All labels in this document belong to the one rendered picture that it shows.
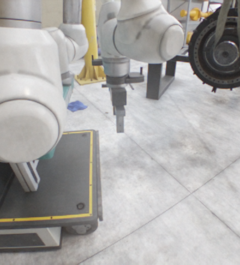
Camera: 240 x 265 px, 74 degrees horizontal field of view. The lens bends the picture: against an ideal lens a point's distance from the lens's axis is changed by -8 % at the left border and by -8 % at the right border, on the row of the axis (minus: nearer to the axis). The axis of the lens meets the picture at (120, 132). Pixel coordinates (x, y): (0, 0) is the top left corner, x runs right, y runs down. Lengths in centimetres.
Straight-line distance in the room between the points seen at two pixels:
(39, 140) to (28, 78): 8
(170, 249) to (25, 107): 100
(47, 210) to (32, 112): 66
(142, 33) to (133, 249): 98
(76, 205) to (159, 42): 71
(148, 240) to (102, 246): 25
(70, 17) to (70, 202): 94
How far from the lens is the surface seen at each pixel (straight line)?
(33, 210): 88
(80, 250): 108
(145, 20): 39
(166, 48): 37
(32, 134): 25
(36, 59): 27
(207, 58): 139
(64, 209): 83
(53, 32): 93
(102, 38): 53
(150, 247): 107
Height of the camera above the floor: 100
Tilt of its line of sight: 34 degrees down
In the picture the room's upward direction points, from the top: 1 degrees counter-clockwise
